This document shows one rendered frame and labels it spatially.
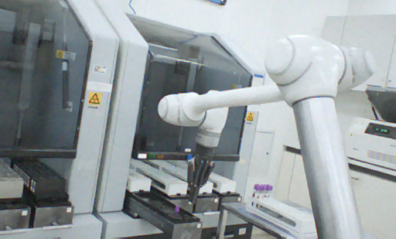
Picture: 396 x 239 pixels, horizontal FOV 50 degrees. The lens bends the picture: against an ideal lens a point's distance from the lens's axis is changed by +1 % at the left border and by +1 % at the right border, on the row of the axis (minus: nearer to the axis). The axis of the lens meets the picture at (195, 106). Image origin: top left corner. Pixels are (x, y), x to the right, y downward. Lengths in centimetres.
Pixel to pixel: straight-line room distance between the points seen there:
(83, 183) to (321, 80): 102
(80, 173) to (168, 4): 177
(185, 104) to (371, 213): 254
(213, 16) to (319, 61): 238
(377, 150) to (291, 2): 151
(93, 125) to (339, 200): 99
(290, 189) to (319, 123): 314
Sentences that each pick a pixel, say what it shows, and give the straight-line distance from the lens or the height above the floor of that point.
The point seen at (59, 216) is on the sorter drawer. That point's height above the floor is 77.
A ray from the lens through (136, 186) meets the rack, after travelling 183.
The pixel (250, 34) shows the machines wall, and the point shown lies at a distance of 367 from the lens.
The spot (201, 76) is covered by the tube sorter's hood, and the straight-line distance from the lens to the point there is 188.
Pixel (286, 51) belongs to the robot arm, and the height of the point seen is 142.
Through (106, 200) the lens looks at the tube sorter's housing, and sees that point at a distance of 176.
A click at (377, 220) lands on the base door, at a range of 371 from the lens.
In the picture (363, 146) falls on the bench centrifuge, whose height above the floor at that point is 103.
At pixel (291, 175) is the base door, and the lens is 414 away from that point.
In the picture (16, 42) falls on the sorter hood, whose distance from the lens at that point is 151.
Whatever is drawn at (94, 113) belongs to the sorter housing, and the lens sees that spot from 164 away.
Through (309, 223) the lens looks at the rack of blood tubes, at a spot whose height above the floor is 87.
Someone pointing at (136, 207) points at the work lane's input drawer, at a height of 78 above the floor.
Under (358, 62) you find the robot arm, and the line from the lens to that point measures 117.
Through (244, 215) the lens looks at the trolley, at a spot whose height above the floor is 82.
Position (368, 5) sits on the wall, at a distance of 468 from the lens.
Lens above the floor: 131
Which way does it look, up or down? 3 degrees down
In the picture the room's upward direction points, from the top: 10 degrees clockwise
